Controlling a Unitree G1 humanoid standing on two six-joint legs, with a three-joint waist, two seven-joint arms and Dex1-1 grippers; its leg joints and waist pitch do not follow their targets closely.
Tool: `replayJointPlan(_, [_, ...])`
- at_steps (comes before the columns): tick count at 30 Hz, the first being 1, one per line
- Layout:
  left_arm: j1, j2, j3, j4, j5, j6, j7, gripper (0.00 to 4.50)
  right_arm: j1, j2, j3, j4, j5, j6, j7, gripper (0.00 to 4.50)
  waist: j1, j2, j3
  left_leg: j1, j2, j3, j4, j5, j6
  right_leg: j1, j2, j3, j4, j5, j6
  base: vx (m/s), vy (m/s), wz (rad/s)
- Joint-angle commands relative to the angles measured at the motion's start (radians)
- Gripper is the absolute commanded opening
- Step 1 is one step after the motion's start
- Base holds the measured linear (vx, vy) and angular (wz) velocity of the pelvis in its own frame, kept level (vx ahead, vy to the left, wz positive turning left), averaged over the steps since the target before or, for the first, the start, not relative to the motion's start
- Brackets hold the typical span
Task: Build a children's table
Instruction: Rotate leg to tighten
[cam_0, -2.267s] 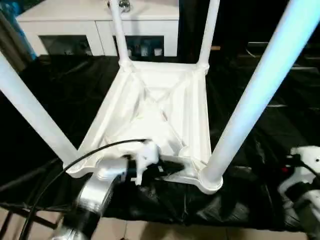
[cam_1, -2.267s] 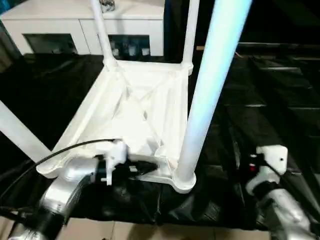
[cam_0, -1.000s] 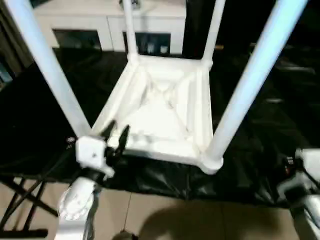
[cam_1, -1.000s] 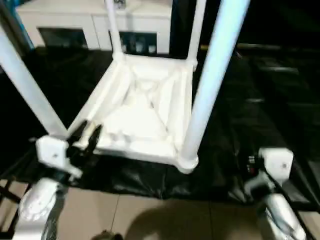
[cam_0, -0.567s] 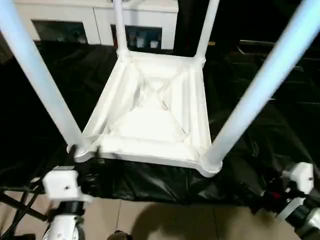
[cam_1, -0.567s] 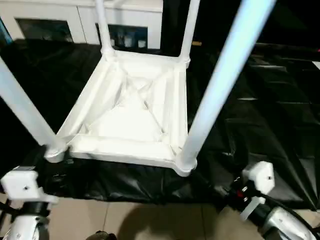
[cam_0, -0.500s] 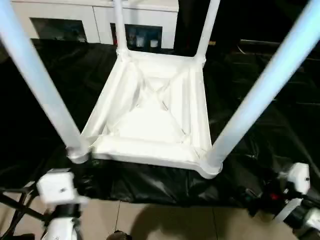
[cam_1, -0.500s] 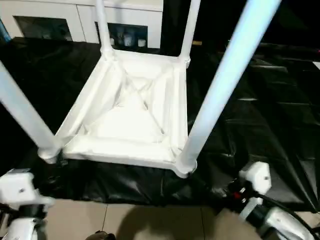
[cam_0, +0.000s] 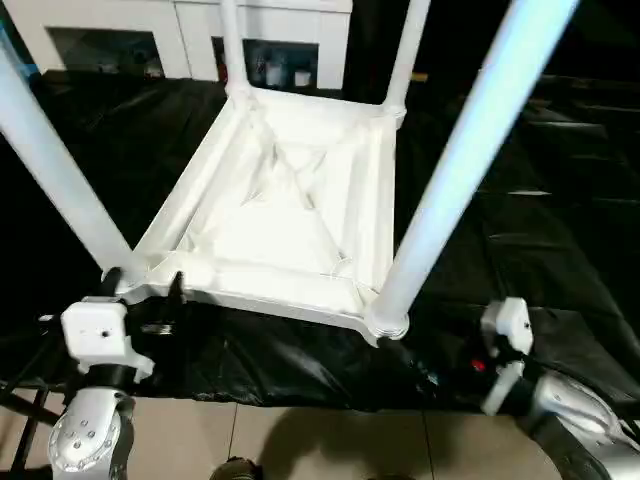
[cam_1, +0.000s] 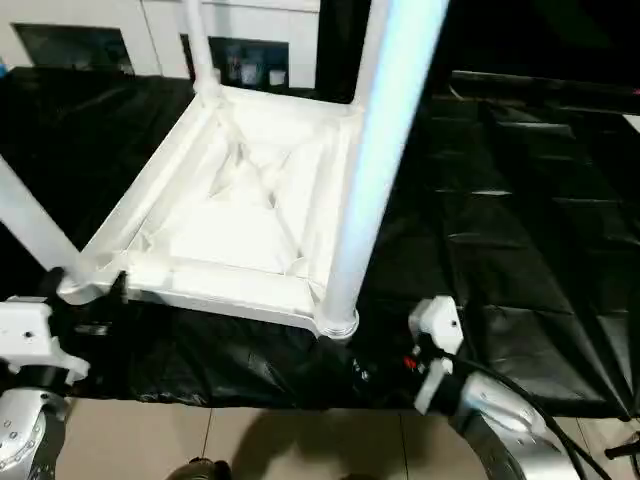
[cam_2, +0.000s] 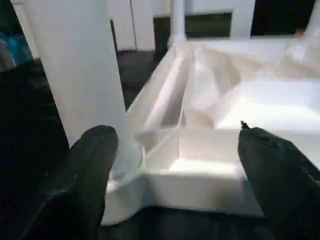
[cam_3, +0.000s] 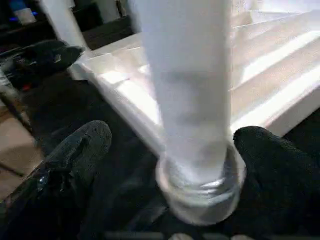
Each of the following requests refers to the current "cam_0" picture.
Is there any white plastic table leg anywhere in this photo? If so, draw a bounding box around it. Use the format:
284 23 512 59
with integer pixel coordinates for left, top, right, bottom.
0 27 149 291
383 0 431 115
368 0 581 342
219 0 251 99

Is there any dark robot waist part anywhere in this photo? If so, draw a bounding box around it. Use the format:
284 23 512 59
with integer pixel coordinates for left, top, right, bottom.
212 455 264 480

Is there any white glass door cabinet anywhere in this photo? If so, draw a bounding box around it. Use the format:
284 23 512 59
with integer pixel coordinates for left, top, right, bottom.
9 0 351 90

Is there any white plastic table top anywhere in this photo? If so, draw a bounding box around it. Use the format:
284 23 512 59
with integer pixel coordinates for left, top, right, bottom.
102 87 410 349

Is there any black folding stand frame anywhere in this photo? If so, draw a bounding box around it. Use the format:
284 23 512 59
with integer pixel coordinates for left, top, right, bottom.
0 382 54 471

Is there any black mat cover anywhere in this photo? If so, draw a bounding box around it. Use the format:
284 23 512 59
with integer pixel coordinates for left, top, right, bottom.
0 69 640 414

